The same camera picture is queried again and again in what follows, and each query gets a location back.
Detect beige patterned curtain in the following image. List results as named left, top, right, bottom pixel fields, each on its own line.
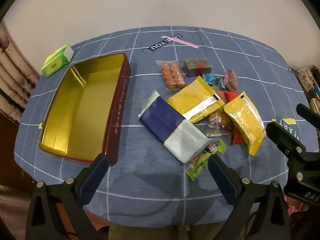
left=0, top=23, right=40, bottom=124

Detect dark wooden cabinet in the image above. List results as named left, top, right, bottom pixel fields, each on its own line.
left=0, top=113, right=35, bottom=194

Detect blue grey snack packet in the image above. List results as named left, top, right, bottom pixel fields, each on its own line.
left=138, top=90, right=210, bottom=164

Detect clear bag orange snacks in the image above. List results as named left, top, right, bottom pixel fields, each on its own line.
left=156, top=60, right=187, bottom=91

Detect small green snack packet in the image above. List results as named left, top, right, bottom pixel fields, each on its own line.
left=184, top=139, right=226, bottom=180

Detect grey sesame block packet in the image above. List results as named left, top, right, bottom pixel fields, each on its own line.
left=183, top=58, right=212, bottom=77

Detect blue candy wrapper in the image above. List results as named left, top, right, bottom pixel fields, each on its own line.
left=202, top=74, right=226, bottom=89

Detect yellow snack bag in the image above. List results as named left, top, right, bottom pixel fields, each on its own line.
left=167, top=76, right=225, bottom=124
left=223, top=92, right=266, bottom=156

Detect red gold toffee tin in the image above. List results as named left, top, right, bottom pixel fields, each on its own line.
left=39, top=53, right=131, bottom=166

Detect red snack packet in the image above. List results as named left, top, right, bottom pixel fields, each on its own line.
left=225, top=90, right=245, bottom=144

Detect green tissue pack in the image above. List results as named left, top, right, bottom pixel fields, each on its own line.
left=41, top=44, right=74, bottom=77

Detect brown cake pink packet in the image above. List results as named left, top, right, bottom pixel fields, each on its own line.
left=224, top=68, right=238, bottom=92

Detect floral box on shelf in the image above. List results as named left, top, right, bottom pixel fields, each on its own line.
left=298, top=70, right=314, bottom=92

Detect clear bag twisted snacks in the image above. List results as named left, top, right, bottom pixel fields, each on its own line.
left=205, top=87, right=233, bottom=138

